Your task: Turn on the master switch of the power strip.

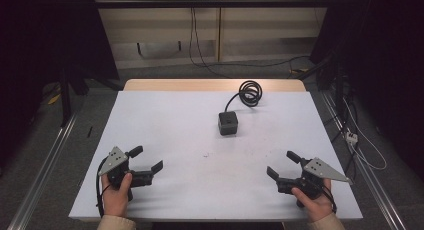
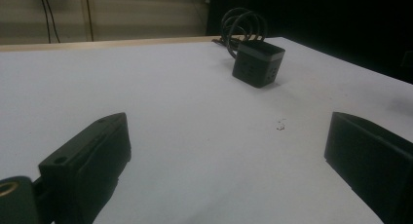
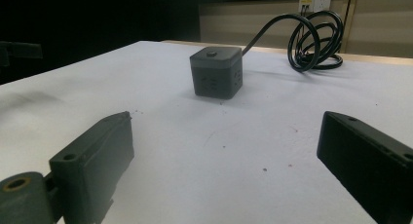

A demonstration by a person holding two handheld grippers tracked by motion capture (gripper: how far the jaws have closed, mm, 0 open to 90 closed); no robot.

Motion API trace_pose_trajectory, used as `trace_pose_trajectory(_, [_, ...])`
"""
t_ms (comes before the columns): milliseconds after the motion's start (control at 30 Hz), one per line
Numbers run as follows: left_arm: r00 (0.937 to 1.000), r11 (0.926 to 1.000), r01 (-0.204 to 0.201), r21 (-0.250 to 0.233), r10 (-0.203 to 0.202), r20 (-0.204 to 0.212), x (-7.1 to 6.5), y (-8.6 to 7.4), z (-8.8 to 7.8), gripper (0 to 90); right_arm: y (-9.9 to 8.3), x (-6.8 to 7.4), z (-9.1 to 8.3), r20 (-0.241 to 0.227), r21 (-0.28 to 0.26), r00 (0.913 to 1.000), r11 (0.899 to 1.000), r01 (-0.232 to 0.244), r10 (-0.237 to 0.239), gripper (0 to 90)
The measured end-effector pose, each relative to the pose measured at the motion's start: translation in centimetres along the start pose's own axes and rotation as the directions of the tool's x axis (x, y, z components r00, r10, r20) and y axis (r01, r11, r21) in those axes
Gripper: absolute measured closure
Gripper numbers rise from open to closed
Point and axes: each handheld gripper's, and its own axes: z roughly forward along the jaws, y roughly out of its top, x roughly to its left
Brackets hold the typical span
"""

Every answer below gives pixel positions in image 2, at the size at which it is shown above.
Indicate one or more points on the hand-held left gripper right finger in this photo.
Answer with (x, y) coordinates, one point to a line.
(370, 159)

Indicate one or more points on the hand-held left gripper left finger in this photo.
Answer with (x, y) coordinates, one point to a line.
(85, 165)

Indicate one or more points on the black cube power socket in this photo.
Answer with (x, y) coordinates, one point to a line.
(258, 64)

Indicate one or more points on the small white crumbs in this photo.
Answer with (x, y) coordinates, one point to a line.
(281, 124)

